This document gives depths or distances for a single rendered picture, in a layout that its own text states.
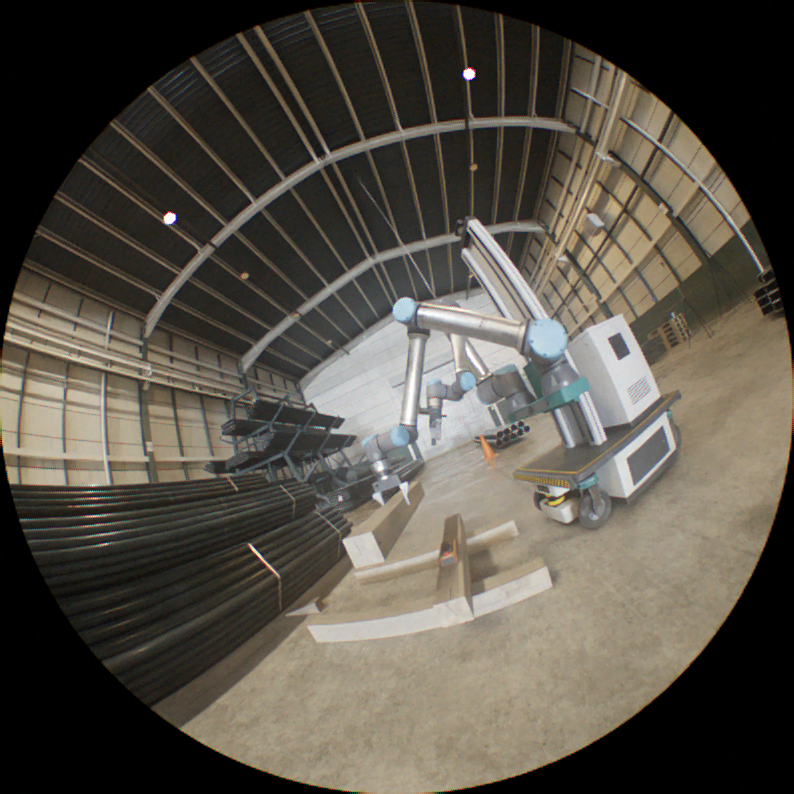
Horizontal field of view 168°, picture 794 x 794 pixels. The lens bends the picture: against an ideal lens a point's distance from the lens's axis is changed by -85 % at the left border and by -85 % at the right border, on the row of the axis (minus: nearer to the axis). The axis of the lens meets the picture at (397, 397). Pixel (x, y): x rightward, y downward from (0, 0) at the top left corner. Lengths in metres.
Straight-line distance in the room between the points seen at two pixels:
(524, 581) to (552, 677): 0.41
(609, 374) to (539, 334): 0.53
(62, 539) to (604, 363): 2.41
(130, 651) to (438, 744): 0.99
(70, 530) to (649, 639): 1.82
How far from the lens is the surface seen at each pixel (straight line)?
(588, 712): 0.74
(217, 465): 8.85
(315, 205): 11.07
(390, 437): 1.18
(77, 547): 1.36
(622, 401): 1.42
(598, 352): 1.41
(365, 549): 0.83
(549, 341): 1.01
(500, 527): 1.58
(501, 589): 1.05
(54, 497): 1.88
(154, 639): 1.30
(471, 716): 0.80
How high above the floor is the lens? 0.66
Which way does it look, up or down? 13 degrees up
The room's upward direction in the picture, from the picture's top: 23 degrees counter-clockwise
